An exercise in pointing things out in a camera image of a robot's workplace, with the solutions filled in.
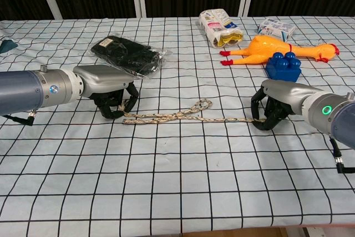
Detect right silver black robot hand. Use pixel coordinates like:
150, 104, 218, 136
251, 79, 324, 132

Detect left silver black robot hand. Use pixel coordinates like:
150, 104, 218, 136
72, 64, 139, 120

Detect beige speckled braided rope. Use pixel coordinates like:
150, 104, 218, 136
118, 98, 267, 125

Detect blue toy building block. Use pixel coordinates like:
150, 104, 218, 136
265, 52, 302, 83

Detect black gloves in plastic bag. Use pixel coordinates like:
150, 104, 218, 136
90, 36, 173, 80

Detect yellow rubber chicken toy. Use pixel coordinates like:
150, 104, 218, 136
219, 35, 341, 67

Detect small white blue carton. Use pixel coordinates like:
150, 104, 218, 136
256, 17, 296, 41

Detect white snack package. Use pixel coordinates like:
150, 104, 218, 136
197, 7, 244, 49

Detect dark teal triangular piece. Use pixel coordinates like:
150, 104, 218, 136
0, 39, 19, 54

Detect checkered light blue tablecloth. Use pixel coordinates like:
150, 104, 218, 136
0, 16, 355, 234

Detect black arm cable with plug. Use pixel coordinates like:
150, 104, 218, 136
328, 137, 355, 176
0, 110, 38, 127

